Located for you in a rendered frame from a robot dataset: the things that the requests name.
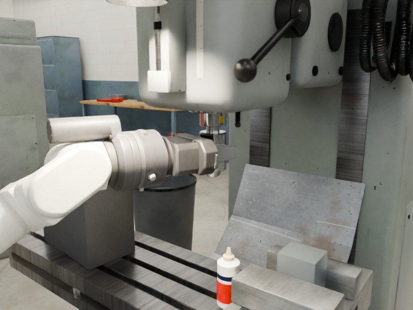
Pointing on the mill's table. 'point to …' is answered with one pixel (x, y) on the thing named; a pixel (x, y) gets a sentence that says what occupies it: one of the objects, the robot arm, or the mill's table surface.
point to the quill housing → (222, 58)
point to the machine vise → (334, 281)
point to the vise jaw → (281, 291)
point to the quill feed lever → (247, 67)
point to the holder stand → (96, 229)
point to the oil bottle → (222, 291)
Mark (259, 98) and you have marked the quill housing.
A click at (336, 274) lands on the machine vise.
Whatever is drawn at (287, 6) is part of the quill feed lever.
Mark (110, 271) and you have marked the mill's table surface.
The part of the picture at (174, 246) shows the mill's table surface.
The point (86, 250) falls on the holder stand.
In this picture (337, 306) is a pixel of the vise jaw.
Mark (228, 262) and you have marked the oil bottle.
